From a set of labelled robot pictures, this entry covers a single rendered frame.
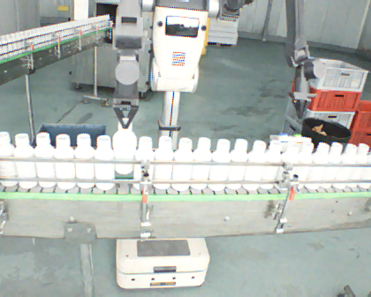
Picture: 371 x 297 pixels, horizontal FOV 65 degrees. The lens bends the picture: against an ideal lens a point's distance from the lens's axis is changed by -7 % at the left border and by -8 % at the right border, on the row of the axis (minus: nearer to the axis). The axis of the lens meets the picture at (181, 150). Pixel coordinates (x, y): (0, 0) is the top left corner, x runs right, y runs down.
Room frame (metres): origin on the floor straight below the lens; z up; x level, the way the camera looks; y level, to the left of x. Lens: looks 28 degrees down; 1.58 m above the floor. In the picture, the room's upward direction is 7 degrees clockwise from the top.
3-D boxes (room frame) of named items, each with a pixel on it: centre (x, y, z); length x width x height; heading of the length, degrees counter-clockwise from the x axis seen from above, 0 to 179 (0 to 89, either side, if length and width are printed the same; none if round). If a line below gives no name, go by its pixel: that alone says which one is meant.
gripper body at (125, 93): (0.80, 0.17, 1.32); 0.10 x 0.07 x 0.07; 11
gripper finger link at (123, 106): (0.80, 0.16, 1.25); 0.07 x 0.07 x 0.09; 11
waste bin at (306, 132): (2.53, -1.26, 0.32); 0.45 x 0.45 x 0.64
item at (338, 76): (3.11, -1.41, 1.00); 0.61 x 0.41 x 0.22; 109
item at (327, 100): (3.12, -1.42, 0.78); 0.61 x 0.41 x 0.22; 108
